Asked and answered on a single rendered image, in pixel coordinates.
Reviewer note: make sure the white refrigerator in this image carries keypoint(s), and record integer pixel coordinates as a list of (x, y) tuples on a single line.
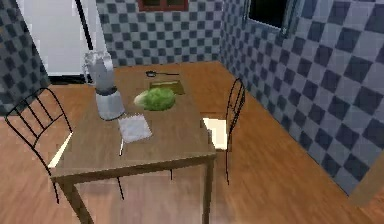
[(58, 36)]

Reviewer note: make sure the olive flat rectangular board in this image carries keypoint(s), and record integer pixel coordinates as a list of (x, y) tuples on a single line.
[(171, 86)]

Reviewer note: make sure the brown wooden table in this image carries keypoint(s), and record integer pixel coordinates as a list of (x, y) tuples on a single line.
[(166, 140)]

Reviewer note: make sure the green lettuce head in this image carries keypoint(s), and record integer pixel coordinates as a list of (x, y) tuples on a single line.
[(156, 99)]

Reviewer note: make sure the black small pan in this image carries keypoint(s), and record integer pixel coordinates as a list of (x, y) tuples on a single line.
[(151, 73)]

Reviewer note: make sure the grey square cloth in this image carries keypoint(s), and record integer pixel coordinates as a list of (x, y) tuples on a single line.
[(134, 128)]

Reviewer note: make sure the grey blender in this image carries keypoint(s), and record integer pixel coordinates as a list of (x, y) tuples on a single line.
[(105, 90)]

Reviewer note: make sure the red framed picture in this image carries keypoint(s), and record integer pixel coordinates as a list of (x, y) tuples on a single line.
[(163, 4)]

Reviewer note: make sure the dark window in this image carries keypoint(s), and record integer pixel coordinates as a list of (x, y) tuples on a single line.
[(268, 11)]

